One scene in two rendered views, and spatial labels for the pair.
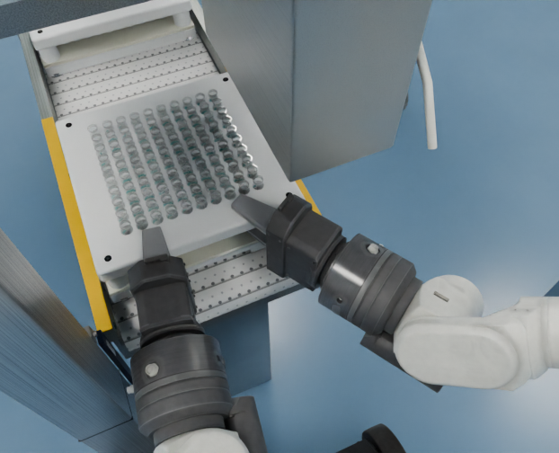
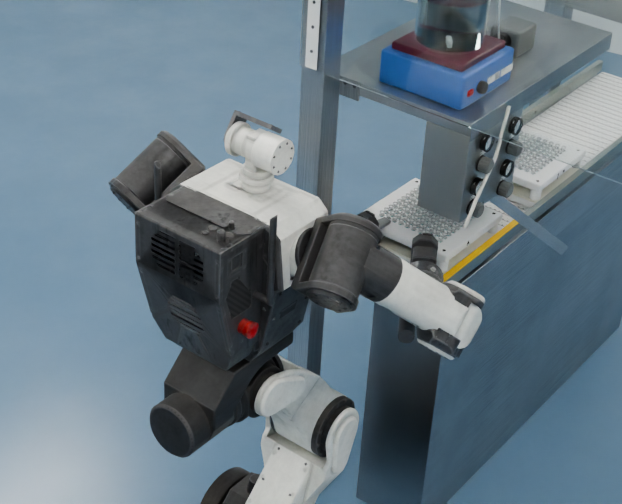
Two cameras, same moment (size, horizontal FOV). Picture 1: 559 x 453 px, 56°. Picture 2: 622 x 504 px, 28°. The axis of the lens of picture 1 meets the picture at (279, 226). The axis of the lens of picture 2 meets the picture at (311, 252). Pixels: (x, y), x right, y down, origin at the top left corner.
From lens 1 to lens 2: 234 cm
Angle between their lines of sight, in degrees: 46
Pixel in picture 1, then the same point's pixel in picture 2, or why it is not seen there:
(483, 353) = not seen: hidden behind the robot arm
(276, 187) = (444, 245)
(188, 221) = (401, 228)
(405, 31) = (458, 165)
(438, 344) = not seen: hidden behind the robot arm
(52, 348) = (315, 185)
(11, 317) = (315, 160)
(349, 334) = not seen: outside the picture
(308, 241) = (418, 251)
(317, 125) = (428, 183)
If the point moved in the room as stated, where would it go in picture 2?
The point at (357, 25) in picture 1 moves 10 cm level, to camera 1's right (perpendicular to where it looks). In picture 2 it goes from (442, 151) to (471, 173)
